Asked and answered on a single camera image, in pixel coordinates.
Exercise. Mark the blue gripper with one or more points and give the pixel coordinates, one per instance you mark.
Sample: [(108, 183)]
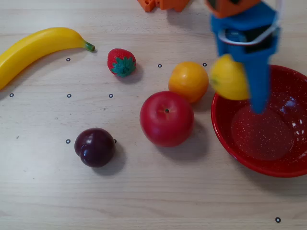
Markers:
[(254, 63)]

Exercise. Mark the yellow toy lemon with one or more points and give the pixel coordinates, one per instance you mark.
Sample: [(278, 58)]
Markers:
[(227, 79)]

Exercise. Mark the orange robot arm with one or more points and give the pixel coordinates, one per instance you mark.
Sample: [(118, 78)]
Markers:
[(168, 3)]

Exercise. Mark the red speckled bowl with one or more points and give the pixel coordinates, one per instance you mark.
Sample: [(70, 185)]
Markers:
[(263, 143)]

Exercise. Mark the orange toy peach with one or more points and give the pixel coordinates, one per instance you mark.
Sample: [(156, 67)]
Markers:
[(188, 81)]

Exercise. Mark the red toy apple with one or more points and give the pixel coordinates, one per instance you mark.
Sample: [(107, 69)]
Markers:
[(166, 119)]

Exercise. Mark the red toy strawberry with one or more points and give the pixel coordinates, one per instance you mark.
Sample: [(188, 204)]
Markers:
[(121, 62)]

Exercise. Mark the dark purple toy plum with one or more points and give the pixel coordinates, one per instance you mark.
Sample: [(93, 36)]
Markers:
[(94, 147)]

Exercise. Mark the yellow toy banana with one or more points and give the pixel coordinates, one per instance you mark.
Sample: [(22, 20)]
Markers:
[(36, 45)]

